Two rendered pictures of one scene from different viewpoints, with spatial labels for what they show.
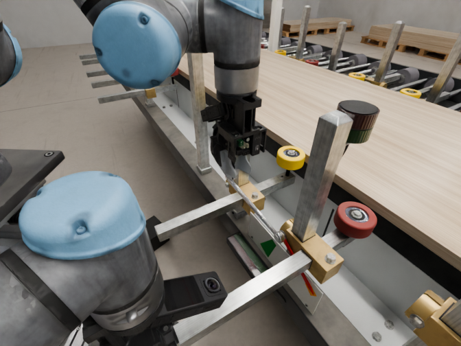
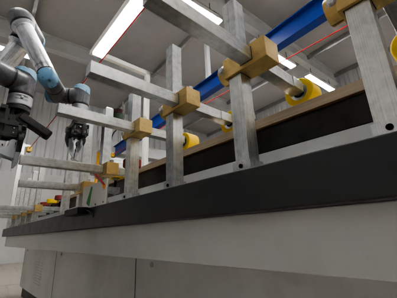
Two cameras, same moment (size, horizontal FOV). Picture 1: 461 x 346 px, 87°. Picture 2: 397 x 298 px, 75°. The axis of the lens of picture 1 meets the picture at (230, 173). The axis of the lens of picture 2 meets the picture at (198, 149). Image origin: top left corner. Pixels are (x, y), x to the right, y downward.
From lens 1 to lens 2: 1.12 m
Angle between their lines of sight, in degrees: 57
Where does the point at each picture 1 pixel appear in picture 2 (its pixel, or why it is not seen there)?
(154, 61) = (50, 75)
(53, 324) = (15, 71)
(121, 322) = (18, 98)
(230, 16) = (77, 90)
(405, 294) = not seen: hidden behind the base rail
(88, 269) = (23, 73)
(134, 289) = (27, 88)
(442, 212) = not seen: hidden behind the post
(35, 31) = not seen: outside the picture
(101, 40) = (39, 71)
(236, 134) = (75, 123)
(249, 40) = (83, 96)
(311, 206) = (103, 142)
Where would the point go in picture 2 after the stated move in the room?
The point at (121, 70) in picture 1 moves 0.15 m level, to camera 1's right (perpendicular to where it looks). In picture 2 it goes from (41, 76) to (80, 79)
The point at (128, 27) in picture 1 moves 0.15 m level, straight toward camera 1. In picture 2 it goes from (46, 69) to (48, 48)
